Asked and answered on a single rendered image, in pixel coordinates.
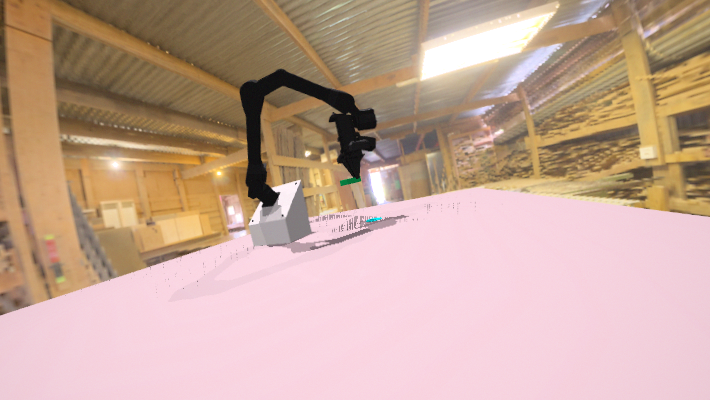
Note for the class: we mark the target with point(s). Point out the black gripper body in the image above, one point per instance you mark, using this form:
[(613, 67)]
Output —
[(349, 144)]

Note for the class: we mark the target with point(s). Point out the green post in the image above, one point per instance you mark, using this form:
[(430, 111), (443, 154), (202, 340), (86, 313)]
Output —
[(349, 181)]

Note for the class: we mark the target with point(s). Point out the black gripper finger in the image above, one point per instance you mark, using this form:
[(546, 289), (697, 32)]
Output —
[(353, 162), (347, 167)]

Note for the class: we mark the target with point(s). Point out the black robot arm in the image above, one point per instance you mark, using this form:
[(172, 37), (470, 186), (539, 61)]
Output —
[(252, 96)]

